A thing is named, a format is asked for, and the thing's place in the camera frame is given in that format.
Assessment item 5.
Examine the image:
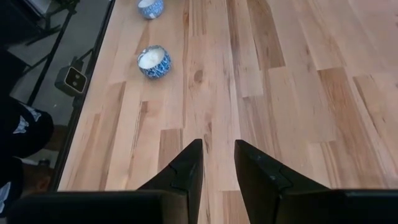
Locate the person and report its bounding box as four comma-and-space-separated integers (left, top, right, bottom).
0, 46, 54, 217

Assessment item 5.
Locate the small table-level camera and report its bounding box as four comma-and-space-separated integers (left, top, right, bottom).
54, 65, 88, 97

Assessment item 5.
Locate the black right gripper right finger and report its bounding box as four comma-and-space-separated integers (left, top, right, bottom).
234, 139, 330, 224

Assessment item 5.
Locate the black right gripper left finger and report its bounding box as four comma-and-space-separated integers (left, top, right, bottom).
136, 139, 205, 224

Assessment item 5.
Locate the blue patterned candle tin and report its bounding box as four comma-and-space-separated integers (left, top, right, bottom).
137, 45, 172, 80
137, 0, 165, 20

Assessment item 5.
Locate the black metal rig frame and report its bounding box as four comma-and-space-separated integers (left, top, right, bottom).
24, 0, 116, 191

